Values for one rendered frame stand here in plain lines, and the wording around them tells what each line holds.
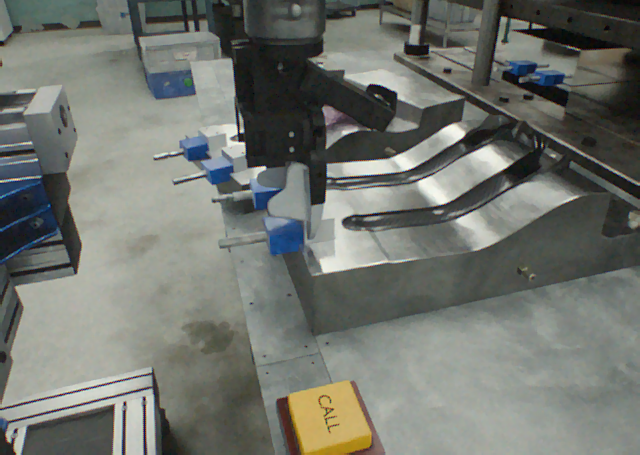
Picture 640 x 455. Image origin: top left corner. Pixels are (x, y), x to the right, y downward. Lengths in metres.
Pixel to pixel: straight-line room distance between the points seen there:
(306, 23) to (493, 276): 0.37
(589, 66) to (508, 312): 0.83
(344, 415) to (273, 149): 0.26
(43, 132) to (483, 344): 0.62
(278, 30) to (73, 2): 7.40
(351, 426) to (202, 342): 1.29
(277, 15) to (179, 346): 1.40
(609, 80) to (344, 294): 1.03
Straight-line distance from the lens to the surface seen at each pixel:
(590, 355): 0.61
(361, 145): 0.86
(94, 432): 1.30
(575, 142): 1.22
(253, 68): 0.46
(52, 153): 0.75
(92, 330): 1.87
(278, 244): 0.54
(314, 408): 0.45
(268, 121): 0.45
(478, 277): 0.60
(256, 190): 0.63
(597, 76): 1.37
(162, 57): 4.10
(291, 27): 0.44
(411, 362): 0.54
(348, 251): 0.53
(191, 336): 1.73
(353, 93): 0.48
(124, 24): 7.17
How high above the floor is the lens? 1.20
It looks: 31 degrees down
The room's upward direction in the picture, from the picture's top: straight up
